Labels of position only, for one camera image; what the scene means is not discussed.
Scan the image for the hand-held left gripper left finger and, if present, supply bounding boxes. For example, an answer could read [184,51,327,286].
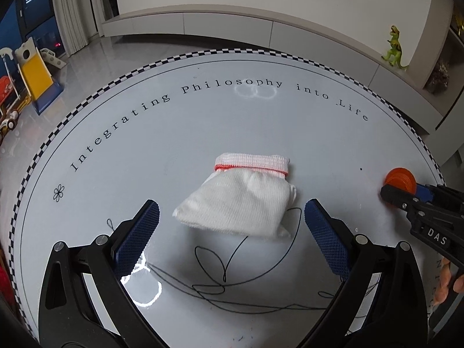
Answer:
[38,199,162,348]

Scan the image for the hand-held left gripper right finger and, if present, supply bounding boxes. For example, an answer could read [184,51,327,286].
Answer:
[304,199,430,348]

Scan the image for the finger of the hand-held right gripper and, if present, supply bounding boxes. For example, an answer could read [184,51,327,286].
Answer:
[380,184,422,213]
[416,183,464,207]

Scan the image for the orange disc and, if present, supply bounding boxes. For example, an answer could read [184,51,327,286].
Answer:
[384,167,417,207]

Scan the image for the white knit glove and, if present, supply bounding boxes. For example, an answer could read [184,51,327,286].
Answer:
[172,152,298,240]

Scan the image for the person's right hand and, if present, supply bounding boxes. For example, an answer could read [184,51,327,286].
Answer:
[433,259,464,307]

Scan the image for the round white checkered-rim table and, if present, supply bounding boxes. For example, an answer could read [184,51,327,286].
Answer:
[0,49,448,348]

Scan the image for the dried flower bunch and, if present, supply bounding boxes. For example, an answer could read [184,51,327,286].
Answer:
[426,60,450,94]

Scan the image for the green toy dinosaur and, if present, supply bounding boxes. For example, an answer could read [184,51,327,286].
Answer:
[381,25,409,70]

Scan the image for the white ride-on toy car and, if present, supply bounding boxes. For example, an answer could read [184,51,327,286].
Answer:
[0,110,20,142]

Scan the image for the yellow toy slide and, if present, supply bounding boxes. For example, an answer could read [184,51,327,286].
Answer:
[14,37,68,116]

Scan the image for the white curtain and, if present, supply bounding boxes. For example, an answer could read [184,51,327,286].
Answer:
[51,0,100,57]

